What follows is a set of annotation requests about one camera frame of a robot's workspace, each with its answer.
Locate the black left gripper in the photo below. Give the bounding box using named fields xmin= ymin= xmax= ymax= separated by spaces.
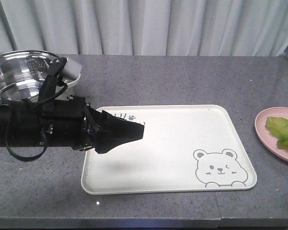
xmin=39 ymin=95 xmax=144 ymax=154

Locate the cream bear serving tray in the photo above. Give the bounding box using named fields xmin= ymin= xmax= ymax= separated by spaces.
xmin=81 ymin=105 xmax=257 ymax=195

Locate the pink round plate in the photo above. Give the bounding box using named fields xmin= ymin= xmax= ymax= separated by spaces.
xmin=254 ymin=107 xmax=288 ymax=162

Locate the green lettuce leaf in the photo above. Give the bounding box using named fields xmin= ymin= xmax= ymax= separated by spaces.
xmin=265 ymin=116 xmax=288 ymax=147

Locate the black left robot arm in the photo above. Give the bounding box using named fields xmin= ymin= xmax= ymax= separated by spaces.
xmin=0 ymin=96 xmax=144 ymax=154

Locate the pale green electric pot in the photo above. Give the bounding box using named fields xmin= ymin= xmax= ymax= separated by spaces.
xmin=0 ymin=50 xmax=81 ymax=106

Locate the grey pleated curtain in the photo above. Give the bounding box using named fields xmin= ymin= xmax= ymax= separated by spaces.
xmin=0 ymin=0 xmax=288 ymax=57

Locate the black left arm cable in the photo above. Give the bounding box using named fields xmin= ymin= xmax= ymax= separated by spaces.
xmin=4 ymin=57 xmax=69 ymax=162

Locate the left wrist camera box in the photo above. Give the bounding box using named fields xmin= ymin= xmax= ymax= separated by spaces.
xmin=62 ymin=57 xmax=82 ymax=81

